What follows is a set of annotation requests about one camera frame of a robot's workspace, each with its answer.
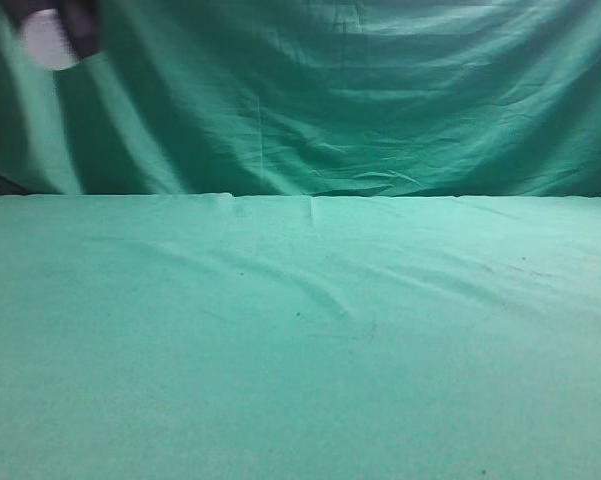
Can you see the white dimpled golf ball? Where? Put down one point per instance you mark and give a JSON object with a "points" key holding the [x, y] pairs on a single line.
{"points": [[44, 39]]}

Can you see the green backdrop cloth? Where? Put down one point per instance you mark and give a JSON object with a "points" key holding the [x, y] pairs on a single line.
{"points": [[321, 98]]}

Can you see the green table cloth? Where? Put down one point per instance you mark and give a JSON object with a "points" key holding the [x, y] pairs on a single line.
{"points": [[214, 337]]}

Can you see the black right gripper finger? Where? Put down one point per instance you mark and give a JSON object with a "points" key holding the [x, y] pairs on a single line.
{"points": [[80, 20]]}

